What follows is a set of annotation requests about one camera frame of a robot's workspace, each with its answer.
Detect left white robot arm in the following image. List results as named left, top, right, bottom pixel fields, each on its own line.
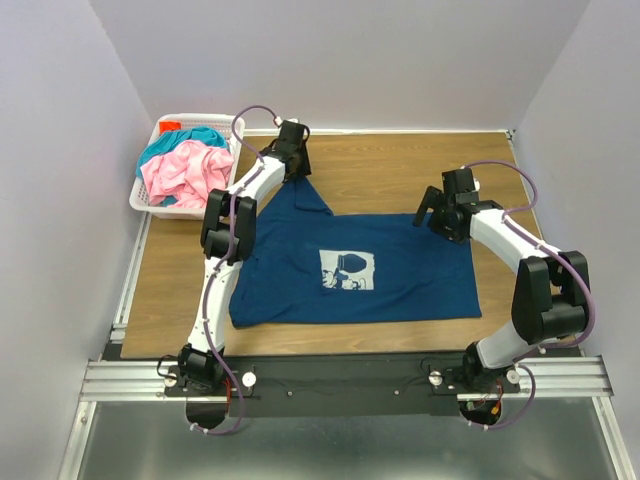
left=177, top=120, right=311, bottom=395

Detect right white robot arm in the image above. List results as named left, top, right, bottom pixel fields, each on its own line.
left=413, top=166, right=595, bottom=392

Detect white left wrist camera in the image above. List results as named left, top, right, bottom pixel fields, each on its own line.
left=273, top=116, right=300, bottom=128

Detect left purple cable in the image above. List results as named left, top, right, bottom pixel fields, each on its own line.
left=189, top=104, right=284, bottom=437

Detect dark blue t shirt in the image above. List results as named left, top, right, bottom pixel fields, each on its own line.
left=229, top=179, right=481, bottom=328

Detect aluminium frame rail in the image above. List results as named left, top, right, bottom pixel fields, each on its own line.
left=58, top=357, right=636, bottom=479

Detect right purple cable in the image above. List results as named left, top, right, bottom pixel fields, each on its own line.
left=461, top=159, right=597, bottom=432

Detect teal t shirt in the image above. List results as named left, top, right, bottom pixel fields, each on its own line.
left=136, top=126, right=232, bottom=187

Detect orange cloth in basket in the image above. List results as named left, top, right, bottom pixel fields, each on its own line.
left=158, top=120, right=182, bottom=135

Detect pink t shirt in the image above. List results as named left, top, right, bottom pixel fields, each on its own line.
left=141, top=140, right=235, bottom=209

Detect purple cable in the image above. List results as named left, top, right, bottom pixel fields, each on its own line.
left=461, top=159, right=597, bottom=432
left=189, top=104, right=284, bottom=437

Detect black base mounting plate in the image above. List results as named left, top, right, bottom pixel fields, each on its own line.
left=157, top=351, right=520, bottom=424

